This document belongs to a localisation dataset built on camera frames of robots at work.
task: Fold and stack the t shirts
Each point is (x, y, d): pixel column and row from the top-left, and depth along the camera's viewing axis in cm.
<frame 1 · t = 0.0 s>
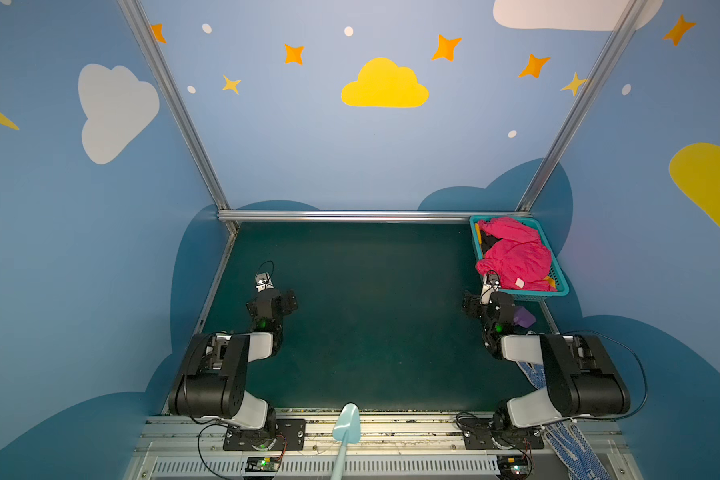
left hand: (278, 291, 94), fingers open
right hand: (484, 289, 94), fingers open
magenta pink t-shirt: (521, 258, 101), point 11 cm above the table
black t-shirt in basket: (487, 241, 106), point 11 cm above the table

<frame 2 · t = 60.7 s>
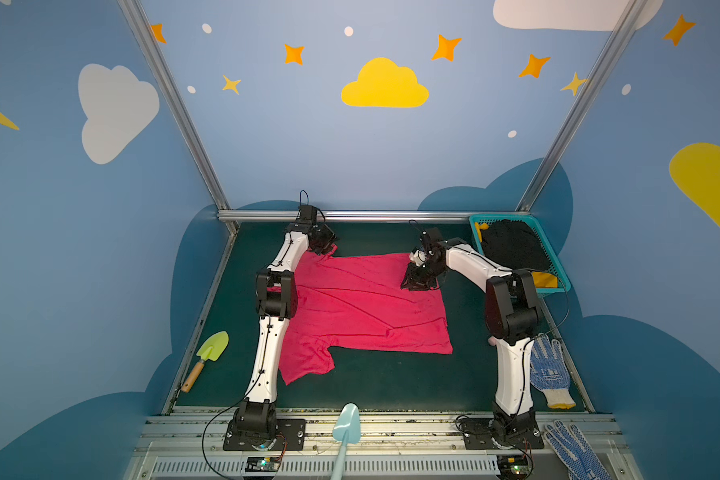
left hand: (340, 238, 113), fingers open
right hand: (407, 283, 99), fingers open
magenta pink t-shirt: (357, 299, 106), on the table
green toy spatula wooden handle: (213, 350, 89), on the table
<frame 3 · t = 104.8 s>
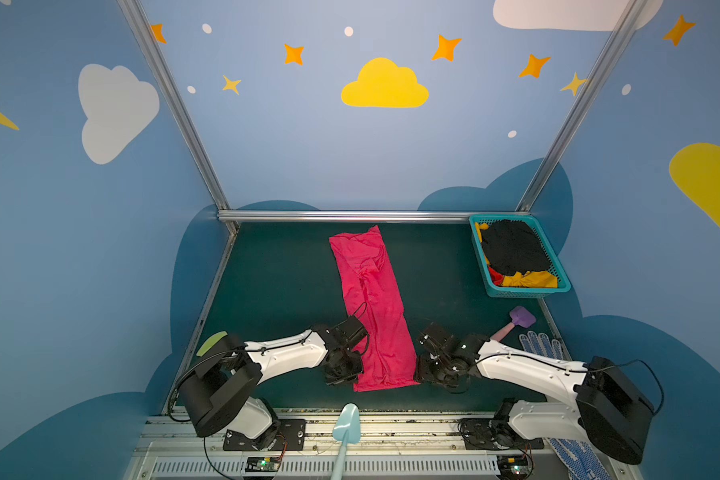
left hand: (365, 384, 81), fingers closed
right hand: (422, 376, 83), fingers open
magenta pink t-shirt: (388, 360, 88), on the table
red t-shirt in basket: (496, 278, 97), point 9 cm above the table
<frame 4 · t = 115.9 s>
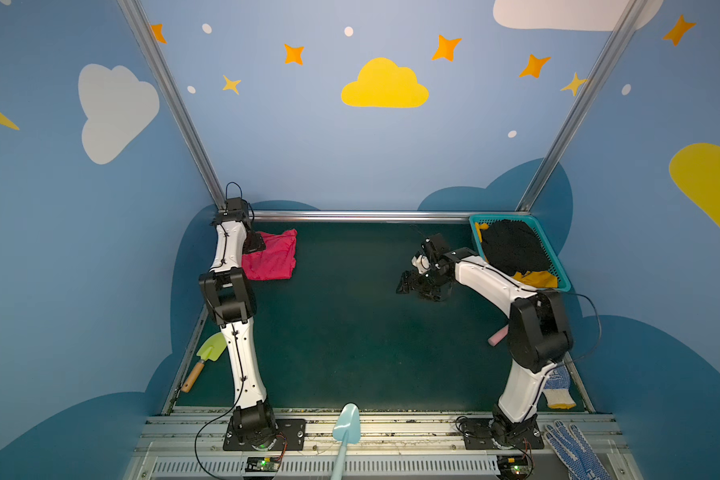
left hand: (246, 248, 103), fingers open
right hand: (409, 289, 92), fingers open
magenta pink t-shirt: (276, 261, 107), point 4 cm above the table
